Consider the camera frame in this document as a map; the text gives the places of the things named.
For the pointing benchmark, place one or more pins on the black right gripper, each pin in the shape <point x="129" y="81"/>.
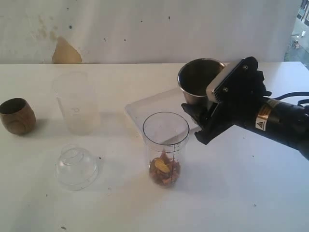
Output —
<point x="241" y="113"/>

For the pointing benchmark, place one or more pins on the stainless steel cup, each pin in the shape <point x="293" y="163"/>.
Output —
<point x="194" y="77"/>

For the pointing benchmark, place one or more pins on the clear plastic shaker cup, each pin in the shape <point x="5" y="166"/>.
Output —
<point x="165" y="135"/>

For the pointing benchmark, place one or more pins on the brown contents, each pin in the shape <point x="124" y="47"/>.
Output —
<point x="164" y="170"/>

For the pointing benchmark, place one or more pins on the clear dome shaker lid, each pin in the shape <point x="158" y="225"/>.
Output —
<point x="76" y="168"/>

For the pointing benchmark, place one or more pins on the brown wooden cup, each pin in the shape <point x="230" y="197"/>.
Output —
<point x="17" y="116"/>

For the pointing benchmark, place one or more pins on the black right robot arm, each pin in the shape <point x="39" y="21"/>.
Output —
<point x="282" y="122"/>

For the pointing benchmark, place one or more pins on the white rectangular tray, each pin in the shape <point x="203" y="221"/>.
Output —
<point x="168" y="101"/>

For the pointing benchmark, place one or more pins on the translucent white plastic cup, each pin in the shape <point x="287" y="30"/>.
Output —
<point x="77" y="100"/>

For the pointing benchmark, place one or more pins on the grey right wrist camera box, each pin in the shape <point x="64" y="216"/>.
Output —
<point x="234" y="82"/>

